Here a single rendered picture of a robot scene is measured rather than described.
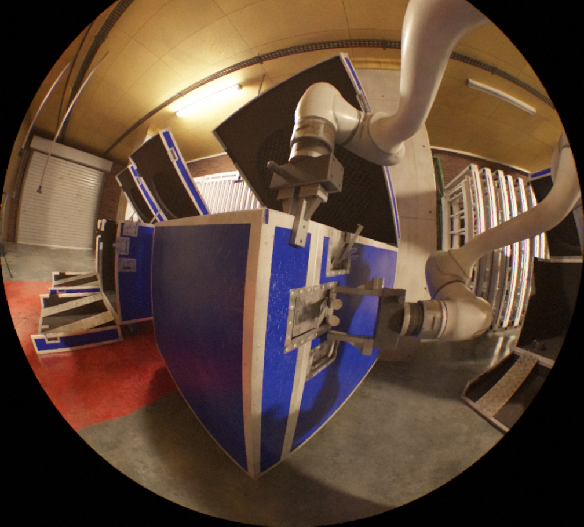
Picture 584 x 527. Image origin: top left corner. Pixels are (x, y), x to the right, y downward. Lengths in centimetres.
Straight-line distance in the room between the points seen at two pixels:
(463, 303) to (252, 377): 43
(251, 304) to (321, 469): 87
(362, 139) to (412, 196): 125
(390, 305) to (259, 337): 26
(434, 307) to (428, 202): 133
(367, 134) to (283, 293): 36
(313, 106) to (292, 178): 16
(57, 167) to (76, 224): 197
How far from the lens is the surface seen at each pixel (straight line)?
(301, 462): 101
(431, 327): 43
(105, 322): 179
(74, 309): 227
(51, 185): 746
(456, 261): 54
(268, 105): 112
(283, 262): 30
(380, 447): 113
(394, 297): 41
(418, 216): 163
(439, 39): 24
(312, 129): 37
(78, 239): 746
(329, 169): 30
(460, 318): 45
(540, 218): 50
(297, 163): 35
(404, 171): 172
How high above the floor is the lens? 91
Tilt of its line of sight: 4 degrees up
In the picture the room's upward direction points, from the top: 6 degrees clockwise
